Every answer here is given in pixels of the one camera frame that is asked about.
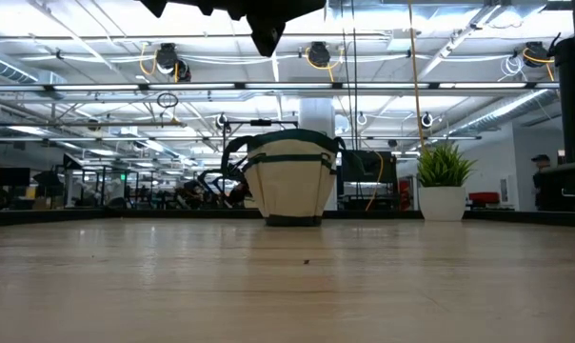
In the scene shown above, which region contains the person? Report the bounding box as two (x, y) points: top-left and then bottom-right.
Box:
(529, 152), (555, 212)

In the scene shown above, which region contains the red background object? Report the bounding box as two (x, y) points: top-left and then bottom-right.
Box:
(467, 192), (501, 207)

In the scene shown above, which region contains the black background screen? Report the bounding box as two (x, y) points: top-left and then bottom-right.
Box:
(0, 167), (32, 189)

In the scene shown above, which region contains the hanging yellow cable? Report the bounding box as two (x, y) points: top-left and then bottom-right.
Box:
(407, 0), (426, 153)

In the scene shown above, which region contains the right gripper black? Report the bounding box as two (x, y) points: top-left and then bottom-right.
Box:
(139, 0), (327, 58)

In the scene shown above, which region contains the grey computer desk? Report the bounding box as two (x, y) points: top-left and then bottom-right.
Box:
(537, 160), (575, 213)

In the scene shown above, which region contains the green plant in white pot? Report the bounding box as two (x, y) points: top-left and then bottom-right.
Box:
(416, 141), (478, 223)

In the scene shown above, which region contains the black ceiling cable reel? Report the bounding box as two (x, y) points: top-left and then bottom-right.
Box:
(307, 41), (331, 69)
(153, 42), (192, 83)
(522, 41), (551, 69)

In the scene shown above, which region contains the beige green-trimmed gardening bag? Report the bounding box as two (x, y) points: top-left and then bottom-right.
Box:
(220, 128), (347, 228)

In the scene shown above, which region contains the background robot workstation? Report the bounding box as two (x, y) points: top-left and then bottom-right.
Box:
(172, 167), (251, 212)

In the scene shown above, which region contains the white building column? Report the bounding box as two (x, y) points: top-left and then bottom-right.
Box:
(299, 97), (337, 211)

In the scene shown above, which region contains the black background cabinet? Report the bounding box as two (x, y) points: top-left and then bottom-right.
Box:
(338, 150), (399, 212)

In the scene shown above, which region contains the black aluminium table frame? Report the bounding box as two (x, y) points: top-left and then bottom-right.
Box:
(0, 208), (575, 229)

